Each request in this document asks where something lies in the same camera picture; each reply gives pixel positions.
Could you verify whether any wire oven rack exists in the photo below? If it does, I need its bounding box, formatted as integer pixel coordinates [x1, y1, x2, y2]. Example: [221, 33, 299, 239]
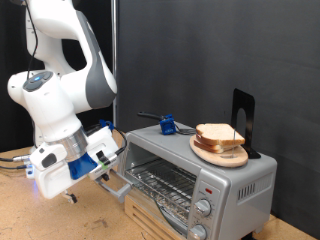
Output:
[125, 158, 198, 218]

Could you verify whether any silver oven knob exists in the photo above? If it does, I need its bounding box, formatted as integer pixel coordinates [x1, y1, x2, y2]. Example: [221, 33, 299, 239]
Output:
[189, 223, 209, 240]
[194, 198, 213, 218]

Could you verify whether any black metal bookend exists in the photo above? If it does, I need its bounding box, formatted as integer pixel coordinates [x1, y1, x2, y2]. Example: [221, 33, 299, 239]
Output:
[230, 88, 263, 160]

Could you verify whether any silver toaster oven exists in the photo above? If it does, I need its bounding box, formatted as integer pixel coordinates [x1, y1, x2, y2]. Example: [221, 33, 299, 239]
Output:
[124, 120, 278, 240]

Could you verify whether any round wooden board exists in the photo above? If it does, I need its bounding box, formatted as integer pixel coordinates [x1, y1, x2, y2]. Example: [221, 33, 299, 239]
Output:
[189, 134, 250, 169]

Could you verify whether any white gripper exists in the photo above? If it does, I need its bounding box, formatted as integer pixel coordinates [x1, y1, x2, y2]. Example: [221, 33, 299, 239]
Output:
[34, 125, 121, 205]

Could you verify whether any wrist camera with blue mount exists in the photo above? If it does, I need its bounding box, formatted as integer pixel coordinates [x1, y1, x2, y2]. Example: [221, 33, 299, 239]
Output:
[67, 149, 121, 181]

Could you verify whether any blue cable clip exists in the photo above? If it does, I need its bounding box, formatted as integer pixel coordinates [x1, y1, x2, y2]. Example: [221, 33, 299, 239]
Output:
[98, 118, 116, 132]

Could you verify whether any glass oven door with handle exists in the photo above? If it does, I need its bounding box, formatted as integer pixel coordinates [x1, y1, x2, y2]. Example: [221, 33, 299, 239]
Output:
[94, 168, 190, 239]

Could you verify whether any white bread slice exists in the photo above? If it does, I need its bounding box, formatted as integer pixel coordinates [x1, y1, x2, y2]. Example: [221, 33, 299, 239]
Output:
[195, 134, 242, 151]
[195, 122, 247, 147]
[193, 139, 240, 155]

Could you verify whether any vertical metal pole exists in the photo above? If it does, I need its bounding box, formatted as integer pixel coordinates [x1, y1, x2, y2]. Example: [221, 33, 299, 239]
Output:
[111, 0, 119, 129]

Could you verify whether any thin metal pin on board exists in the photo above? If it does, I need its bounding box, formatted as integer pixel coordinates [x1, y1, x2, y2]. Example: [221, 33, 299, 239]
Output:
[231, 128, 239, 159]

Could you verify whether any black base cable silver plug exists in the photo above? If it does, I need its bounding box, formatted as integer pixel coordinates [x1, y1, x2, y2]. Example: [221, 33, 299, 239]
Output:
[0, 154, 33, 163]

